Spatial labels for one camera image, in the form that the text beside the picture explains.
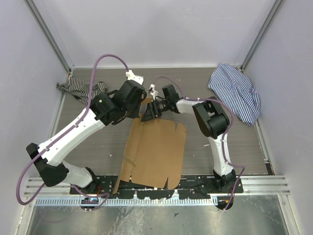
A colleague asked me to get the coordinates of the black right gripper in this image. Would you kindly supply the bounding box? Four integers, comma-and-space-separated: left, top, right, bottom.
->
141, 99, 170, 123

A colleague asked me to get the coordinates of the brown cardboard box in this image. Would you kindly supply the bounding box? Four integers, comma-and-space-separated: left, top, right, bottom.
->
113, 111, 187, 193

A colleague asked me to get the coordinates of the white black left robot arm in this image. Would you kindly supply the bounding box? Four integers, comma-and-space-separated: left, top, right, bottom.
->
26, 79, 147, 194

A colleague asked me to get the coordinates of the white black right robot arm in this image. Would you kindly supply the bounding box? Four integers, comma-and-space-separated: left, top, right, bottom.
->
141, 84, 237, 193

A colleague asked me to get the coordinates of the black white striped cloth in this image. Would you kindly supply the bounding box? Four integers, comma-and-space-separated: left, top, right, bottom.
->
56, 75, 108, 105

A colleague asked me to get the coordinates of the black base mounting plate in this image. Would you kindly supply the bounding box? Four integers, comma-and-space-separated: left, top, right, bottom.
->
69, 175, 245, 199

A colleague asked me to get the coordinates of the blue white striped cloth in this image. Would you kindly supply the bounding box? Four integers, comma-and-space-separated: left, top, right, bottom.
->
208, 64, 261, 126

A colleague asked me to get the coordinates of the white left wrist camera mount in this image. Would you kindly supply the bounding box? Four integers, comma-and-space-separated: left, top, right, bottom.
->
125, 70, 144, 85

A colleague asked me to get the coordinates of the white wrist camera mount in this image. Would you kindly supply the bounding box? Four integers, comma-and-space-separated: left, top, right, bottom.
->
125, 70, 144, 85
148, 84, 158, 97

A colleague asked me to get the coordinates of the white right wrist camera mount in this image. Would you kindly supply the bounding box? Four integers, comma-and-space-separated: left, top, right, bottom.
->
148, 84, 158, 97

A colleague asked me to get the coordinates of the left aluminium corner post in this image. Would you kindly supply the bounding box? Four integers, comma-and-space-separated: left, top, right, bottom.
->
24, 0, 72, 73

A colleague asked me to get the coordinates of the aluminium corner post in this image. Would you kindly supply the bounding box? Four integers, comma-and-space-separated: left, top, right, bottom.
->
24, 0, 72, 73
240, 0, 285, 71

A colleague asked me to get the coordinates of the white slotted cable duct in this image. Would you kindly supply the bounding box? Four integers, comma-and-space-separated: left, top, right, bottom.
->
35, 196, 218, 206

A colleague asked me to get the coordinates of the aluminium rail beam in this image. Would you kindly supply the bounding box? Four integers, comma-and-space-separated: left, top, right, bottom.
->
24, 175, 290, 197

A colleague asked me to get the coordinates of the right aluminium corner post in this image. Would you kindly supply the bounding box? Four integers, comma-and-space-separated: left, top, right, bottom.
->
240, 0, 285, 71

